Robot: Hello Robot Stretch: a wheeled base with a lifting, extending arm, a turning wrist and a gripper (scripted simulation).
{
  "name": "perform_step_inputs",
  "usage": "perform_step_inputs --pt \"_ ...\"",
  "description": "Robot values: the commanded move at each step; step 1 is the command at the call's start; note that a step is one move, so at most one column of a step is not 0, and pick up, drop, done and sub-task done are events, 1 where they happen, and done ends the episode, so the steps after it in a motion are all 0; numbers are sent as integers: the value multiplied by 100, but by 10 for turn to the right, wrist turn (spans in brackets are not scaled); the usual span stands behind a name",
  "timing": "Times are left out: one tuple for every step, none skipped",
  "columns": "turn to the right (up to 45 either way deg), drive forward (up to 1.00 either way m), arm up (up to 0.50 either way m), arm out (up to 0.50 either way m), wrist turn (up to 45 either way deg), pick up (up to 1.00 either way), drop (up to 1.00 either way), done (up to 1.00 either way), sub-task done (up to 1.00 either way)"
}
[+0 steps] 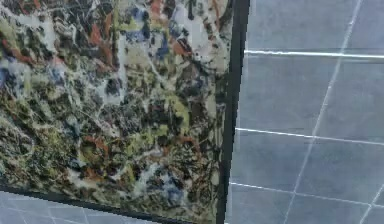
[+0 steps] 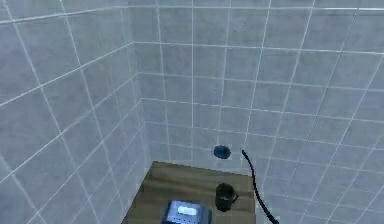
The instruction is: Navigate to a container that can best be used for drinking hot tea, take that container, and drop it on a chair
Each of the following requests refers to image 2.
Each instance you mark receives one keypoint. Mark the brown wooden table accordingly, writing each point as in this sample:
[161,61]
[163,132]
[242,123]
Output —
[173,185]

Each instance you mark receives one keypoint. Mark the black mug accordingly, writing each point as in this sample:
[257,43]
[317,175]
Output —
[224,197]

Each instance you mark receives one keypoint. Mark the silver toaster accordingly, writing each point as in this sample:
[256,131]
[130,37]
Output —
[186,213]

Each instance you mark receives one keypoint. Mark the dark blue round wall socket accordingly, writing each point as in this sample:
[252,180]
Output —
[222,152]

